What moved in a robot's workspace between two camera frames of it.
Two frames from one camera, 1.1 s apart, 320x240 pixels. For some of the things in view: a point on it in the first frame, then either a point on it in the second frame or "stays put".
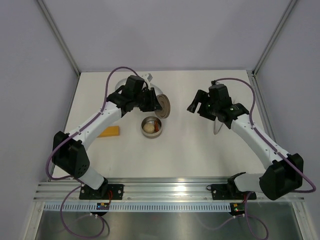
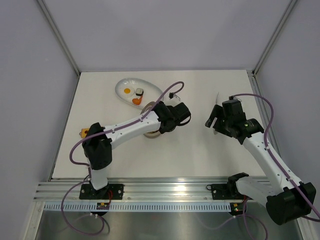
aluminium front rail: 147,188 stays put
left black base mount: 105,192 stays put
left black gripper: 153,104 to 166,106
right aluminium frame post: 286,13 stays put
